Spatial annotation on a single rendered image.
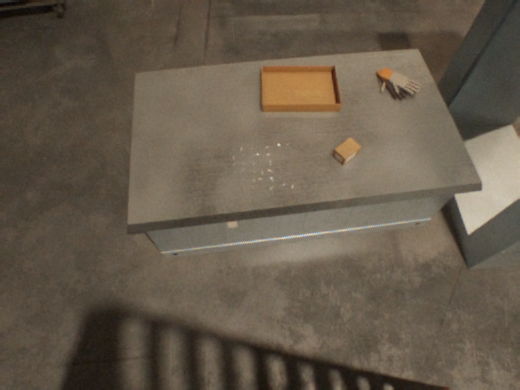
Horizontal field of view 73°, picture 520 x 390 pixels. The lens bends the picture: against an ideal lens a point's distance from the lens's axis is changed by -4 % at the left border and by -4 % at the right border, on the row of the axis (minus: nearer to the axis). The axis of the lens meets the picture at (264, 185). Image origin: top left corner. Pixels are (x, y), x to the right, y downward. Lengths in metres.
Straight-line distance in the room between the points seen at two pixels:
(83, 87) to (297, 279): 2.28
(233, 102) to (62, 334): 1.64
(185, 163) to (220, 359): 1.09
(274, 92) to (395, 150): 0.73
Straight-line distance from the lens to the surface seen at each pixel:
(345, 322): 2.26
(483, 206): 2.70
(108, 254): 2.48
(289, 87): 2.12
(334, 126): 1.98
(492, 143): 3.03
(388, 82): 2.25
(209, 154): 1.86
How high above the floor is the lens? 2.19
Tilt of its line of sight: 62 degrees down
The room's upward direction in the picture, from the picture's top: 1 degrees clockwise
